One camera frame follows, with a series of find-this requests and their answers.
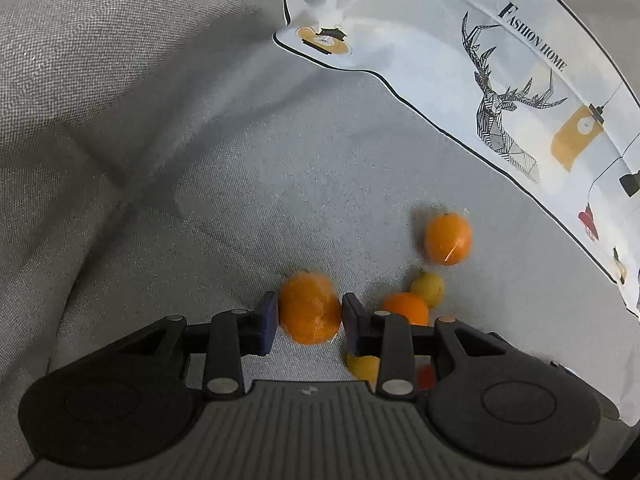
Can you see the small red tomato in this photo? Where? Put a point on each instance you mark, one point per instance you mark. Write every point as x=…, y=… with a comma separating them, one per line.
x=425, y=377

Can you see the white printed deer cloth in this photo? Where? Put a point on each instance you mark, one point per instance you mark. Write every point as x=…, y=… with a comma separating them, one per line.
x=425, y=35

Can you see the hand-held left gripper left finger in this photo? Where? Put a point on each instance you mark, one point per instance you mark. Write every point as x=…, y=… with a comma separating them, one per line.
x=268, y=322

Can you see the orange mandarin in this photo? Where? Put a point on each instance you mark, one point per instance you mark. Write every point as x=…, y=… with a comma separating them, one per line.
x=310, y=310
x=406, y=308
x=448, y=239

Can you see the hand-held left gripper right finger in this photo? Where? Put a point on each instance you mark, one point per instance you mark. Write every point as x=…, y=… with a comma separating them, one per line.
x=350, y=322

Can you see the small yellow fruit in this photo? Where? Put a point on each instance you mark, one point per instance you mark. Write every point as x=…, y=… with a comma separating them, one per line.
x=362, y=367
x=430, y=286

